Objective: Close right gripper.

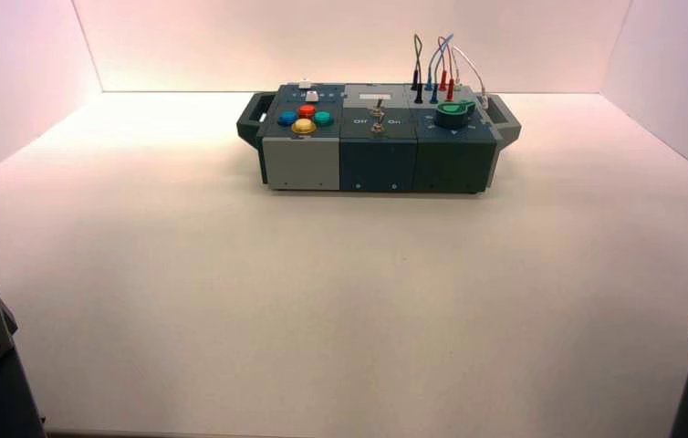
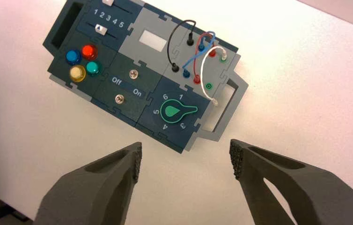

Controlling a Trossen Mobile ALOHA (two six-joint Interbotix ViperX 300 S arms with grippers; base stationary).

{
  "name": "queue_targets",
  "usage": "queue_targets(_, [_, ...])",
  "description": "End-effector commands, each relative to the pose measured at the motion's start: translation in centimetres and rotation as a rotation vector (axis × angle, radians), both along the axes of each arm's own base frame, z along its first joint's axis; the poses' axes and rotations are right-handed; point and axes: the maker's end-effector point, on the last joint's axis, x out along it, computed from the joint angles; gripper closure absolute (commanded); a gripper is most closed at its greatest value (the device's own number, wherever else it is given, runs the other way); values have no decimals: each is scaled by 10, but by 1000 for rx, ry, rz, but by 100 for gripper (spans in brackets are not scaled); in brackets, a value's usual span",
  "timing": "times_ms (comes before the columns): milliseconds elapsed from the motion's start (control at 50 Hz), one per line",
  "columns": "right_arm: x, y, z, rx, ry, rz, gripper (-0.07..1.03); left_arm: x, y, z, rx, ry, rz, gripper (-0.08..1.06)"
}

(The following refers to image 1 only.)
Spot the blue banana plug cable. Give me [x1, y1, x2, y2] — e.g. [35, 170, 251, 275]
[423, 33, 454, 106]

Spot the black banana plug cable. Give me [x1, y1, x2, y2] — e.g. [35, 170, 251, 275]
[411, 33, 425, 105]

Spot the green rotary knob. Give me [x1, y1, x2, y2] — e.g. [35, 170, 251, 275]
[433, 100, 478, 130]

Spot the dark teal control box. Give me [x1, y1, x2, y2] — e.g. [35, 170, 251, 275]
[235, 82, 523, 195]

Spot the red banana plug cable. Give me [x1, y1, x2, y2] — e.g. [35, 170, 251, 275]
[437, 36, 457, 103]

